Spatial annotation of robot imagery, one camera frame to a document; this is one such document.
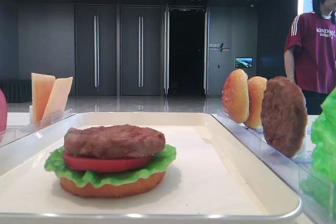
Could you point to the small wall screen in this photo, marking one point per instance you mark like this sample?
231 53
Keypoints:
244 62

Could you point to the bottom bun on tray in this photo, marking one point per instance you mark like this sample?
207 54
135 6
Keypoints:
111 191

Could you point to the standing red tomato slice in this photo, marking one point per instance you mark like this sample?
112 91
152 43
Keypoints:
3 112

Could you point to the yellow cheese slice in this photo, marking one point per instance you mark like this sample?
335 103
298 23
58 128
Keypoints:
58 96

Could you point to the standing orange cheese slice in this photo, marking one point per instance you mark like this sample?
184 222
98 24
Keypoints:
42 85

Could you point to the clear rack rail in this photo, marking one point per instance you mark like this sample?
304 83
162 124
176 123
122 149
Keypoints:
14 133
293 171

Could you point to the standing sesame bun top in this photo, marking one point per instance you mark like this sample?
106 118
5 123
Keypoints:
235 96

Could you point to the person in maroon shirt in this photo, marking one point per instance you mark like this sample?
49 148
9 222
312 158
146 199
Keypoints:
310 53

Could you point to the meat patty on burger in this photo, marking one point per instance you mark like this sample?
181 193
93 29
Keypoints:
114 141

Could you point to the clear left rack rail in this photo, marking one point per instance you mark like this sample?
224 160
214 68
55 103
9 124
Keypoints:
14 133

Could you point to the standing green lettuce leaf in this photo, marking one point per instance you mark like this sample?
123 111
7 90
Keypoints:
323 155

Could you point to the white rectangular tray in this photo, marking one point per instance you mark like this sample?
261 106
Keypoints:
214 179

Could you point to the lettuce leaf on burger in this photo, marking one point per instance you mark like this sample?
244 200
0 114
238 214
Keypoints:
159 163

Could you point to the clear right rack rail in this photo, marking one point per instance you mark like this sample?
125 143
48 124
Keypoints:
293 171

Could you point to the standing meat patty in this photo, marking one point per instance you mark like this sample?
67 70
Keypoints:
284 116

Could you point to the standing bun half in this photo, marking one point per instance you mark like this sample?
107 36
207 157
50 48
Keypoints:
256 88

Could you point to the tomato slice on burger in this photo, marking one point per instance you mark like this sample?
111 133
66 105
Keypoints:
105 165

